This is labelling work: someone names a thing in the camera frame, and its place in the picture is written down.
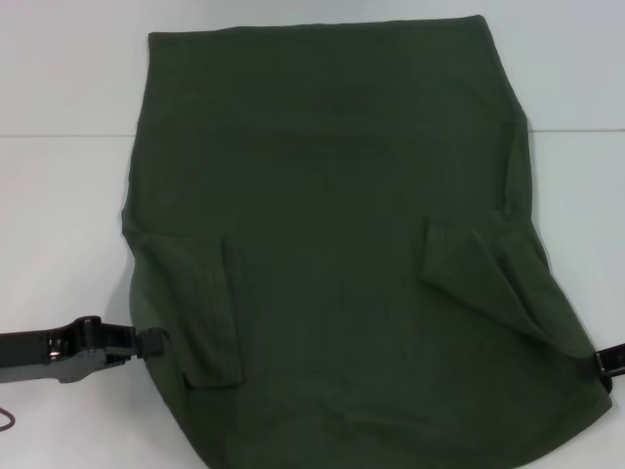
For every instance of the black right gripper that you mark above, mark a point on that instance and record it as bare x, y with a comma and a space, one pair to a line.
616, 361

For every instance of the dark green shirt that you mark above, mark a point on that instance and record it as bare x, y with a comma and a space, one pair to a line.
332, 254

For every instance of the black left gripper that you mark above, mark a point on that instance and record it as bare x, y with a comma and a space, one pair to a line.
58, 349

